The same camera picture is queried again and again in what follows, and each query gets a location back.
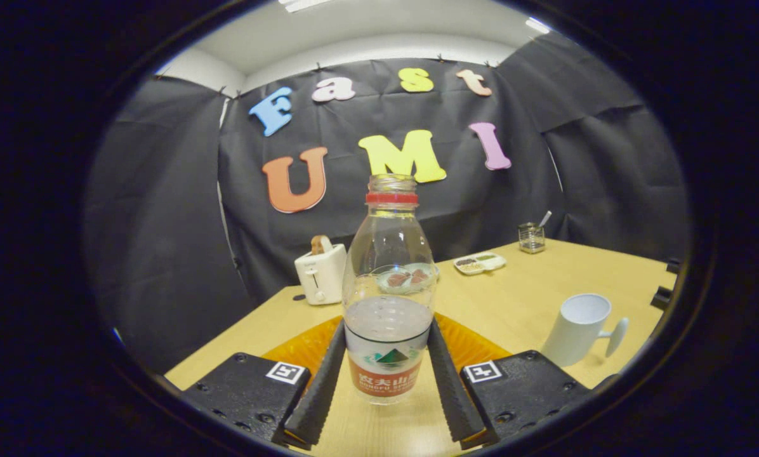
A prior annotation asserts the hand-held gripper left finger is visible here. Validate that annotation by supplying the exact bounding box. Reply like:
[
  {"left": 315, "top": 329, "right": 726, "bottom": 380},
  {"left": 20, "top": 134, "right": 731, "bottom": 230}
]
[{"left": 180, "top": 317, "right": 347, "bottom": 451}]

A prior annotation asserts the pale green plate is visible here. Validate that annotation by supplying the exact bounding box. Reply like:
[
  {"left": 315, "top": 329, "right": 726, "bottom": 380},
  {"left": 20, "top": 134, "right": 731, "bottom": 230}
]
[{"left": 377, "top": 263, "right": 442, "bottom": 295}]

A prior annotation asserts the white divided snack tray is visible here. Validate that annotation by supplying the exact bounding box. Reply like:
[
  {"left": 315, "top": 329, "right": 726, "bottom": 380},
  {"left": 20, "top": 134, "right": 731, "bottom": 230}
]
[{"left": 453, "top": 252, "right": 507, "bottom": 275}]

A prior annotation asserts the clear plastic juice bottle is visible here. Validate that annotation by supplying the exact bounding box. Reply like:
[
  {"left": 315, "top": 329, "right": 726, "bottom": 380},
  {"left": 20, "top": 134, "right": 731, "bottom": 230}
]
[{"left": 341, "top": 173, "right": 436, "bottom": 405}]

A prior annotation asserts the long ceiling light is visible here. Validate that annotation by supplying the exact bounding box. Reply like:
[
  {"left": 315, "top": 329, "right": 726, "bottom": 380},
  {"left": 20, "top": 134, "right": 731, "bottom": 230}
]
[{"left": 278, "top": 0, "right": 333, "bottom": 13}]

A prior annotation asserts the white cup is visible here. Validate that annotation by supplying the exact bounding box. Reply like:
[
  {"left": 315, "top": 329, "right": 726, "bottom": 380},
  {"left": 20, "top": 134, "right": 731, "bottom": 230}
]
[{"left": 540, "top": 293, "right": 630, "bottom": 368}]

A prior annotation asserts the wooden table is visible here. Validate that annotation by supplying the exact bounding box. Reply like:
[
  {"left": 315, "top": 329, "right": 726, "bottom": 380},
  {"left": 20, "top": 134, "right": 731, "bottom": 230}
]
[{"left": 164, "top": 239, "right": 680, "bottom": 456}]

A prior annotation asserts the white toaster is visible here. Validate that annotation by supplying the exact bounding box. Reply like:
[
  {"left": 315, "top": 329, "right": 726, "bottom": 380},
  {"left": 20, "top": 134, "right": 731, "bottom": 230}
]
[{"left": 294, "top": 243, "right": 348, "bottom": 306}]

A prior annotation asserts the black backdrop cloth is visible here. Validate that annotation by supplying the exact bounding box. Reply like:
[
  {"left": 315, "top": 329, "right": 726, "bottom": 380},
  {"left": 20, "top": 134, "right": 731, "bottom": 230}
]
[{"left": 84, "top": 32, "right": 691, "bottom": 375}]

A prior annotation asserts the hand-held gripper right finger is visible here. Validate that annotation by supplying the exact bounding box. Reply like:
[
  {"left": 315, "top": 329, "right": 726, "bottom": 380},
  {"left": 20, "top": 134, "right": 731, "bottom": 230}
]
[{"left": 427, "top": 312, "right": 593, "bottom": 450}]

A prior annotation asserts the small glass jar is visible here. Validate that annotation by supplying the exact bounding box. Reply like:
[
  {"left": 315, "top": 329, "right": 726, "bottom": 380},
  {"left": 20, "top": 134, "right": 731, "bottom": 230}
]
[{"left": 518, "top": 222, "right": 546, "bottom": 255}]

